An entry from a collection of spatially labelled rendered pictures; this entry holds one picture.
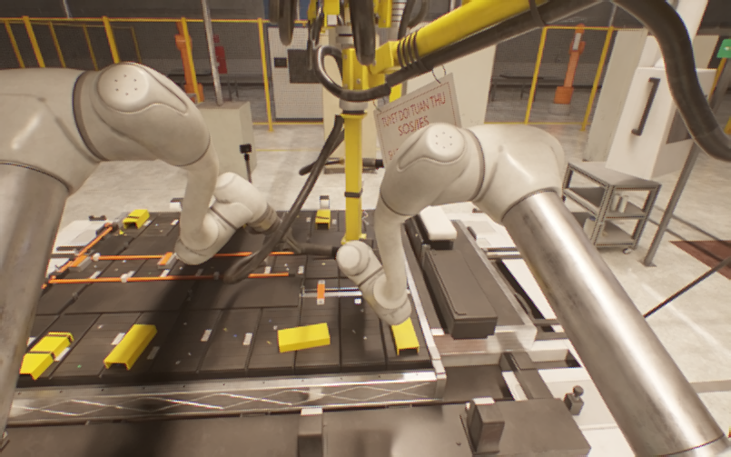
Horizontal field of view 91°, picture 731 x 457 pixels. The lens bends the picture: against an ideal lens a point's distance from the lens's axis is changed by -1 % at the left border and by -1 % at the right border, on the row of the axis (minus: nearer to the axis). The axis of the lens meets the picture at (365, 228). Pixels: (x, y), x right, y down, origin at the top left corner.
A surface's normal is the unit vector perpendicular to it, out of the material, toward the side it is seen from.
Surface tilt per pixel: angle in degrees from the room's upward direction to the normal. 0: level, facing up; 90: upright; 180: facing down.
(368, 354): 0
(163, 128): 117
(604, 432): 0
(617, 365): 62
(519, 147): 37
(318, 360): 0
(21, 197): 56
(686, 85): 93
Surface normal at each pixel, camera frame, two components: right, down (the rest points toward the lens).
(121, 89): 0.26, -0.16
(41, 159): 0.77, 0.21
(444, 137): 0.07, -0.32
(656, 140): -0.87, 0.21
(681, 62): -0.35, 0.51
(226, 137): 0.08, 0.46
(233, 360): 0.01, -0.89
